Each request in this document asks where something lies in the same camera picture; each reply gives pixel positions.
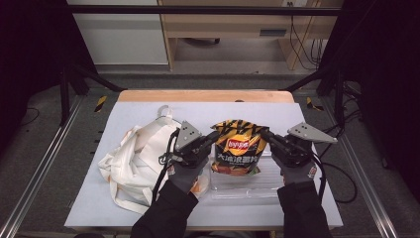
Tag black floor cables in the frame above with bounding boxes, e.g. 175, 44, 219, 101
311, 81, 365, 159

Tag person's left hand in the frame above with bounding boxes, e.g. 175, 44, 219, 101
166, 158, 210, 194

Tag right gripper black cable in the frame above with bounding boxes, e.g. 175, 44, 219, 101
310, 152, 359, 204

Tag wooden table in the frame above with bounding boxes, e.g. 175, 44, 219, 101
70, 88, 343, 232

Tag aluminium rail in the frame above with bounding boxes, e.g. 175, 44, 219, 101
320, 96, 399, 238
0, 94, 84, 238

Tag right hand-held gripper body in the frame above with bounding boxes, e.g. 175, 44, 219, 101
274, 121, 339, 168

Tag black hanging cables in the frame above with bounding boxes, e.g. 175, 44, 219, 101
288, 1, 327, 71

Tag white orange green tote bag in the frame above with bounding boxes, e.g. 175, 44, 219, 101
97, 104, 213, 215

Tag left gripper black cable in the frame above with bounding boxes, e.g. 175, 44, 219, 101
151, 128, 181, 204

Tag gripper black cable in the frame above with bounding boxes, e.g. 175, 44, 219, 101
310, 152, 359, 204
151, 128, 181, 204

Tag black horizontal frame bar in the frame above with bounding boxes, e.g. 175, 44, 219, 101
64, 4, 343, 17

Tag light wooden desk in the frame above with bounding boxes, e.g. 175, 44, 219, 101
157, 0, 345, 71

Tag clear plastic container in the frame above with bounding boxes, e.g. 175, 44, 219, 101
207, 154, 287, 201

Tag thin black floor cable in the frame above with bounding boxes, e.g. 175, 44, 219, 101
19, 106, 41, 127

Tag white cabinet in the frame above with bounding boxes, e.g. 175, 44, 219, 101
65, 0, 169, 66

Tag black curtain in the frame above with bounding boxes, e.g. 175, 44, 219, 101
320, 0, 420, 194
0, 0, 99, 152

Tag yellow black chip bag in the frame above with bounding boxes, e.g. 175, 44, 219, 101
210, 118, 270, 178

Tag person's right hand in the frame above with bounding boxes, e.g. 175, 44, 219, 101
271, 155, 319, 186

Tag black frame strut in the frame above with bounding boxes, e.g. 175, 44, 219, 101
58, 61, 128, 127
282, 64, 347, 127

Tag pale table mat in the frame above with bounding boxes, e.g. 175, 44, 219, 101
63, 101, 345, 229

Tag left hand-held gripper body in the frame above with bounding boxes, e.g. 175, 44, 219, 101
170, 120, 210, 167

